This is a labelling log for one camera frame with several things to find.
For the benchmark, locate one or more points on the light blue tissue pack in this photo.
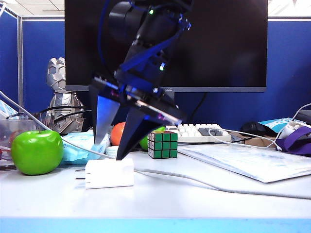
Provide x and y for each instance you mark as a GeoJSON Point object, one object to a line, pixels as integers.
{"type": "Point", "coordinates": [75, 155]}

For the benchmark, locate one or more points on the orange red round fruit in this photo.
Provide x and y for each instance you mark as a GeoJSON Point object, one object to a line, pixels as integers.
{"type": "Point", "coordinates": [117, 133]}

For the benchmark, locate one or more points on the black computer mouse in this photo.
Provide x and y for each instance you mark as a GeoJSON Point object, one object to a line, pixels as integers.
{"type": "Point", "coordinates": [252, 127]}

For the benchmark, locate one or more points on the blue white plastic packet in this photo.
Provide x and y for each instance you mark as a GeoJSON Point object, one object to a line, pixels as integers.
{"type": "Point", "coordinates": [6, 109]}

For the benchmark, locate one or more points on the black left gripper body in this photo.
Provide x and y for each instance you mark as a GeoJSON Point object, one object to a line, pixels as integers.
{"type": "Point", "coordinates": [145, 97]}

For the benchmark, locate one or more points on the purple cloth bag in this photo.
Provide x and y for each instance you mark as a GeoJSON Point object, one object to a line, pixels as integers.
{"type": "Point", "coordinates": [296, 143]}

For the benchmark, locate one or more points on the black computer monitor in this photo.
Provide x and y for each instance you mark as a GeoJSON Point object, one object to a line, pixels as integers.
{"type": "Point", "coordinates": [218, 48]}

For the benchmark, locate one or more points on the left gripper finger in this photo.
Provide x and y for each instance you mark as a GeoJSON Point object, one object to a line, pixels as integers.
{"type": "Point", "coordinates": [136, 136]}
{"type": "Point", "coordinates": [102, 121]}

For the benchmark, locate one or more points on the white rolled item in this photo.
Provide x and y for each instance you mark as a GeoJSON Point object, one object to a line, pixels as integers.
{"type": "Point", "coordinates": [290, 128]}

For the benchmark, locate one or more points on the small white blue tape roll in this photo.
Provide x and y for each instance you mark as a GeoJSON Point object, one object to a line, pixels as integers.
{"type": "Point", "coordinates": [110, 151]}

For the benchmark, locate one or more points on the grey metal partition post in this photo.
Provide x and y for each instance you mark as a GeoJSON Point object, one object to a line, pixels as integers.
{"type": "Point", "coordinates": [20, 60]}

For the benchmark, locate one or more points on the Rubik's cube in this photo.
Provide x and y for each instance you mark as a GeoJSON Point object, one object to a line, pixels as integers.
{"type": "Point", "coordinates": [162, 145]}

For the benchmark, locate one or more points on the clear plastic document folder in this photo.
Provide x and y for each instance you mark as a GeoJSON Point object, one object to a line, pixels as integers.
{"type": "Point", "coordinates": [267, 162]}

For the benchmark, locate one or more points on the dark grey pouch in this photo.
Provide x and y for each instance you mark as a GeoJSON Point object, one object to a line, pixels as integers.
{"type": "Point", "coordinates": [305, 117]}

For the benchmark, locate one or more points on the teal white printed bag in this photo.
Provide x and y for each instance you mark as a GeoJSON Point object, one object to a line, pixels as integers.
{"type": "Point", "coordinates": [279, 123]}

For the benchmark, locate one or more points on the silver angular figurine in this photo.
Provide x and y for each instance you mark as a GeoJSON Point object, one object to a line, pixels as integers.
{"type": "Point", "coordinates": [57, 75]}

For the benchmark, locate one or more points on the large green apple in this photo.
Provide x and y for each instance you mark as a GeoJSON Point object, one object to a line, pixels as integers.
{"type": "Point", "coordinates": [36, 153]}

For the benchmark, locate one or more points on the small green apple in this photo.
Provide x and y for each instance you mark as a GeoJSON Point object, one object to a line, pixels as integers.
{"type": "Point", "coordinates": [143, 144]}

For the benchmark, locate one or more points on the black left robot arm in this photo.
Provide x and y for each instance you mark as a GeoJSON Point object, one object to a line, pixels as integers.
{"type": "Point", "coordinates": [145, 29]}

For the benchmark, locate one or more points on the brown cardboard box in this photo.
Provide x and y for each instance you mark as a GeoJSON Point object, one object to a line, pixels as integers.
{"type": "Point", "coordinates": [257, 142]}

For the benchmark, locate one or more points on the white charging base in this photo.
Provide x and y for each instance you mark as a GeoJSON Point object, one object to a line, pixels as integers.
{"type": "Point", "coordinates": [109, 174]}

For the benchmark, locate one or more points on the white grey keyboard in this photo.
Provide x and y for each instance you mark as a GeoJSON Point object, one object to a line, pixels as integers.
{"type": "Point", "coordinates": [194, 132]}

